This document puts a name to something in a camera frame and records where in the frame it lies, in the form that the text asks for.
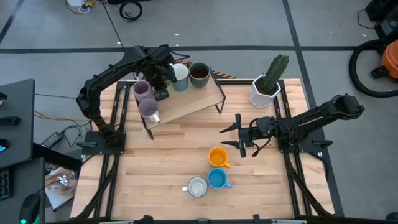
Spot black equipment case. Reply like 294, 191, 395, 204
364, 0, 398, 40

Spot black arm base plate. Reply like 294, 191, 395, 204
81, 130, 127, 156
277, 129, 333, 154

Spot ribbed lilac mug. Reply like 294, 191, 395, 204
132, 80, 155, 102

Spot light blue faceted mug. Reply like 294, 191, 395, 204
207, 167, 233, 190

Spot wooden shelf black legs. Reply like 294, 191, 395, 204
133, 65, 228, 141

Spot orange vacuum cleaner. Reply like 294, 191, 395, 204
370, 39, 398, 80

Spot white hexagonal planter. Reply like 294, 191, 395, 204
249, 73, 282, 109

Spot long black floor cable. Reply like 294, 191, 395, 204
99, 0, 127, 52

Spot purple and white mug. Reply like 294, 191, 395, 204
137, 98, 162, 124

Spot blue floral white mug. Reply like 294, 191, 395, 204
181, 175, 208, 198

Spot orange cable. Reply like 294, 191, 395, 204
34, 110, 93, 123

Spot green cactus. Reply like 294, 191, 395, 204
262, 54, 290, 94

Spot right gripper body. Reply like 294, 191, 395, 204
235, 113, 274, 159

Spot black desk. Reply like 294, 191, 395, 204
0, 78, 46, 224

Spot black power adapter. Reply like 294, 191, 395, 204
40, 131, 65, 149

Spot coiled black cable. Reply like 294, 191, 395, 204
119, 1, 144, 22

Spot black aluminium table frame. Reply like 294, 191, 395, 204
74, 79, 335, 224

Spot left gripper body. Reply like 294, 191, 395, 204
146, 62, 177, 102

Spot black keyboard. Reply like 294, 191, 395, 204
0, 167, 14, 202

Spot dark green mug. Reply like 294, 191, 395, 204
188, 62, 211, 89

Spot black computer mouse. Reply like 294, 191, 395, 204
18, 193, 42, 224

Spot black vacuum hose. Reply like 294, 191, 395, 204
348, 39, 398, 99

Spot yellow mug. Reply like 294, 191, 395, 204
208, 146, 232, 169

